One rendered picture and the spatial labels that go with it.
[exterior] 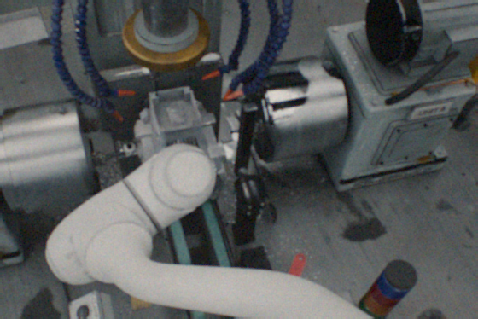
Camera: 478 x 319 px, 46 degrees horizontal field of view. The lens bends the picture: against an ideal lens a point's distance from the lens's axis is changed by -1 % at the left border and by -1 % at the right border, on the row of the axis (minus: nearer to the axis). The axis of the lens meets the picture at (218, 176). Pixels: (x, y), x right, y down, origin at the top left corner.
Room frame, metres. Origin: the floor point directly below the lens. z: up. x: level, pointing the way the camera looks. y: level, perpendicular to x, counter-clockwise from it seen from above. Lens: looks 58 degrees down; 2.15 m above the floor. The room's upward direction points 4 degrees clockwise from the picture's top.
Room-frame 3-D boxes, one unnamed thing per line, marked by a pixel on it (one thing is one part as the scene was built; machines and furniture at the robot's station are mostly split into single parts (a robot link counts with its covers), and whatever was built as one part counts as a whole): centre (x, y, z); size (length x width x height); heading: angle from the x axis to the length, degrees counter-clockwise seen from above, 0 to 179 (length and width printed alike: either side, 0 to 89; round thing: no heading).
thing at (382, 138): (1.02, -0.45, 0.99); 0.35 x 0.31 x 0.37; 109
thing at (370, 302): (0.41, -0.34, 1.10); 0.06 x 0.06 x 0.04
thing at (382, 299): (0.41, -0.34, 1.14); 0.06 x 0.06 x 0.04
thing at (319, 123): (0.93, -0.20, 1.04); 0.41 x 0.25 x 0.25; 109
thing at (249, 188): (0.86, -0.05, 0.92); 0.45 x 0.13 x 0.24; 19
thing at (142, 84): (0.97, 0.17, 0.97); 0.30 x 0.11 x 0.34; 109
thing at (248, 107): (0.75, -0.05, 1.12); 0.04 x 0.03 x 0.26; 19
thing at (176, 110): (0.81, 0.11, 1.11); 0.12 x 0.11 x 0.07; 18
